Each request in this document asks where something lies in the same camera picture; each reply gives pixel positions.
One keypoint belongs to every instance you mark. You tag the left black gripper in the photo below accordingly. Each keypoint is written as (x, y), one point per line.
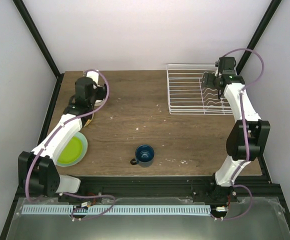
(102, 92)

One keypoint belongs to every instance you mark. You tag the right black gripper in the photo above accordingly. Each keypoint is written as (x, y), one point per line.
(209, 83)

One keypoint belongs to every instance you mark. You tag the white wire dish rack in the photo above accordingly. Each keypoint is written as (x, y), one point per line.
(187, 93)

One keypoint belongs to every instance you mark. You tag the woven bamboo plate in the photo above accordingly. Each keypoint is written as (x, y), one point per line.
(88, 120)

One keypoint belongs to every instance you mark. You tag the pale green plate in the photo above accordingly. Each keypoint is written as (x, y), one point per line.
(84, 151)

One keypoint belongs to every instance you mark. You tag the lime green plate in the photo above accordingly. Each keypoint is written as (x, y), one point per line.
(71, 152)

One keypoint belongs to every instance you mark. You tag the white scalloped bowl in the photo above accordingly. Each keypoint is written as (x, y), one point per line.
(94, 75)

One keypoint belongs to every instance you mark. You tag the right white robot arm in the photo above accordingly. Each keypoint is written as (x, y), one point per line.
(248, 137)

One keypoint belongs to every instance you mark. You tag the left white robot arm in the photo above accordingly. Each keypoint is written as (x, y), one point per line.
(37, 172)

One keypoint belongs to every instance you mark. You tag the dark blue mug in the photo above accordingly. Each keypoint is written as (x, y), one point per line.
(144, 156)

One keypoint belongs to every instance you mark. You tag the light blue slotted strip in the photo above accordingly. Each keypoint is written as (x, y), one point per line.
(132, 210)

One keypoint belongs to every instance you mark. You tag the left black frame post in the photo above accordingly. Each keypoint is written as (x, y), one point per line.
(29, 22)

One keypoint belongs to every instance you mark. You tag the black frame post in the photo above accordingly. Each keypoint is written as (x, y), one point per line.
(265, 20)
(29, 22)

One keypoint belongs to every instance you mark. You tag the right black frame post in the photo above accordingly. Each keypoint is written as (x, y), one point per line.
(265, 20)

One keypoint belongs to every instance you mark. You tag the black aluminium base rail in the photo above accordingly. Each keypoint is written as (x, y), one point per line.
(198, 188)

